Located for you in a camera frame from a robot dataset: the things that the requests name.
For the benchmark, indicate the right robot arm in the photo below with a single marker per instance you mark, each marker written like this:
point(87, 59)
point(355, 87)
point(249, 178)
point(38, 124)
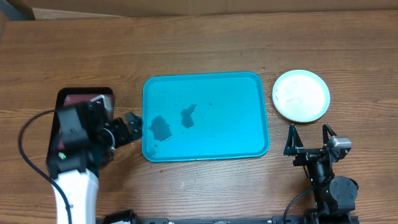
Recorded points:
point(334, 195)

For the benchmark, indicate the teal plastic tray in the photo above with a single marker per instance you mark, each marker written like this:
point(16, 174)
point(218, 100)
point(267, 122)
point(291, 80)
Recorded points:
point(204, 117)

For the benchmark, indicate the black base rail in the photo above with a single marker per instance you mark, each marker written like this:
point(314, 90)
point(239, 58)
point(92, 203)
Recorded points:
point(129, 217)

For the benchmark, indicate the light blue plate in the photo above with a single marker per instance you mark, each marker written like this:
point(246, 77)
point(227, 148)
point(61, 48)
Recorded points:
point(301, 96)

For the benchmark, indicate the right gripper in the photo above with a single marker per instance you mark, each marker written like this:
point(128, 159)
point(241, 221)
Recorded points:
point(308, 154)

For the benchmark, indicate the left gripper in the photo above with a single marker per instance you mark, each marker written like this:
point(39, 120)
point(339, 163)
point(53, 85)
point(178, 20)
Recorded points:
point(122, 135)

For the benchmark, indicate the cardboard backdrop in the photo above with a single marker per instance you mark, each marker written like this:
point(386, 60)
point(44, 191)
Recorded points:
point(131, 8)

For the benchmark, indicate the dark red tray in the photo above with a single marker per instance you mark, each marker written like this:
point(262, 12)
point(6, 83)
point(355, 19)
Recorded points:
point(74, 95)

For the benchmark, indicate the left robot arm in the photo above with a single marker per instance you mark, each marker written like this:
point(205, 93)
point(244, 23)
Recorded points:
point(84, 144)

